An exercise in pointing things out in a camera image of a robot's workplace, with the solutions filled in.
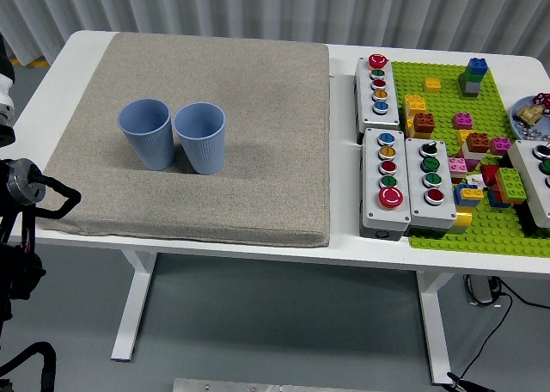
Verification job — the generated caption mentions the yellow round toy block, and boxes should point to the yellow round toy block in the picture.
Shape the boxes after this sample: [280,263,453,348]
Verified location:
[453,206,474,229]

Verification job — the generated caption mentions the five-button box large red mushroom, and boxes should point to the five-button box large red mushroom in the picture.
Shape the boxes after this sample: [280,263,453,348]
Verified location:
[358,127,413,242]

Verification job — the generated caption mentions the white toy block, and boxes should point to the white toy block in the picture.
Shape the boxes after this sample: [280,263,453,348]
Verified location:
[457,144,485,161]

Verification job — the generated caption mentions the green studded baseplate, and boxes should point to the green studded baseplate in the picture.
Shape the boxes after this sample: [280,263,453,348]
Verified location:
[389,59,550,260]

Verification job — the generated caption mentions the light blue plate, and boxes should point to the light blue plate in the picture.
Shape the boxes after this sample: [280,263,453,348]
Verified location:
[510,95,550,140]

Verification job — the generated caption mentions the white pleated curtain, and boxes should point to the white pleated curtain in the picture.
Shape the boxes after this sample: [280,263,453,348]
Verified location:
[0,0,550,64]

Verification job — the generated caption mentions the white table leg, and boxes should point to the white table leg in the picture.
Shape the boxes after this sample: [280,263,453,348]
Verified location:
[110,248,158,363]
[414,271,455,385]

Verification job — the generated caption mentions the black power cable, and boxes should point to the black power cable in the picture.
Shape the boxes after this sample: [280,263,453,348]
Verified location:
[493,277,550,310]
[455,292,513,384]

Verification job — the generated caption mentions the blue ribbed plastic cup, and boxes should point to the blue ribbed plastic cup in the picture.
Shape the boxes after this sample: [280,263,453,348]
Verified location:
[173,102,227,176]
[117,98,176,172]

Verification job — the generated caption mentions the light green toy block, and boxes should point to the light green toy block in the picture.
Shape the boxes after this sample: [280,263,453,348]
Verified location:
[493,167,528,204]

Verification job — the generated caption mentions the brown toy block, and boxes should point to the brown toy block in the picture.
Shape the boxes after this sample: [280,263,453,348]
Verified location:
[465,132,491,154]
[412,112,436,134]

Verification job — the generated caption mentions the brass valve fitting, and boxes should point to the brass valve fitting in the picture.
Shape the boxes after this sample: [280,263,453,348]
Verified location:
[515,103,543,125]

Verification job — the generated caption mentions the grey-brown fabric mat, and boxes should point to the grey-brown fabric mat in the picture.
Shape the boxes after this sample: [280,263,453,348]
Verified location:
[34,31,332,248]

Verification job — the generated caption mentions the grey power strip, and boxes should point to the grey power strip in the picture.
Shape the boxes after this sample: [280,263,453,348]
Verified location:
[462,273,502,307]

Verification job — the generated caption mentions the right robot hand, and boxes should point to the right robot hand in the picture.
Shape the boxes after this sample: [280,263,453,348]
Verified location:
[444,371,495,392]

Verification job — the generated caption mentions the red toy block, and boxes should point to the red toy block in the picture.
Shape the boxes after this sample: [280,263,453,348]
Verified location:
[480,163,502,189]

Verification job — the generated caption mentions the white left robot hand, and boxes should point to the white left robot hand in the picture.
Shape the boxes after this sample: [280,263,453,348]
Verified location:
[0,33,17,113]

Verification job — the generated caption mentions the dark green toy block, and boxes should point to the dark green toy block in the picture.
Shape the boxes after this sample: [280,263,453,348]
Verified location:
[457,68,485,86]

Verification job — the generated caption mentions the four-button box black selector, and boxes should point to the four-button box black selector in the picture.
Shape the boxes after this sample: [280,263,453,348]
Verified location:
[404,137,458,240]

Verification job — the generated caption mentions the white button box black base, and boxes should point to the white button box black base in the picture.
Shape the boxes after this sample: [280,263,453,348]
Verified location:
[506,138,550,230]

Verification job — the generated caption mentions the five-button box small red mushroom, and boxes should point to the five-button box small red mushroom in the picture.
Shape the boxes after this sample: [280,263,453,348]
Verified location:
[352,54,401,144]

